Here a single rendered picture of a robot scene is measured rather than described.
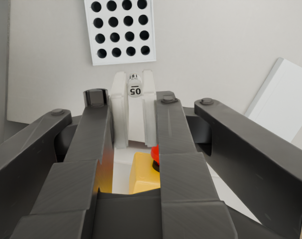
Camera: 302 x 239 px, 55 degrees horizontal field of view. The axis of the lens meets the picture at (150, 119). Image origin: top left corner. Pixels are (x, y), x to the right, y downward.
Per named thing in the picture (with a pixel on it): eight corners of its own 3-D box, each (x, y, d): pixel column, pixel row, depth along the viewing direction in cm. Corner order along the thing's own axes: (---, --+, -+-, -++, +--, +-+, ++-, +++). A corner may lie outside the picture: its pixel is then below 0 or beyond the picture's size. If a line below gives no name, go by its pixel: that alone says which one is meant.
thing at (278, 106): (279, 56, 43) (284, 58, 41) (324, 80, 44) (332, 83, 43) (235, 129, 47) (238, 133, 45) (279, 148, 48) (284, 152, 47)
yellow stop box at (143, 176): (135, 145, 38) (136, 175, 31) (187, 153, 39) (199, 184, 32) (128, 178, 40) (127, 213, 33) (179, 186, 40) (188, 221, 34)
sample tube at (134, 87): (126, 70, 25) (125, 82, 21) (141, 69, 25) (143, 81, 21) (127, 84, 25) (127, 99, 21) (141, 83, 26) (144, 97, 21)
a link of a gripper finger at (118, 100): (128, 149, 16) (114, 150, 16) (129, 109, 22) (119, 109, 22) (123, 96, 15) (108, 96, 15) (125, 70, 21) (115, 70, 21)
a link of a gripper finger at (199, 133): (157, 118, 13) (222, 114, 13) (153, 90, 18) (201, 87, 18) (159, 147, 14) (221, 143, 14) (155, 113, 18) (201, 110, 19)
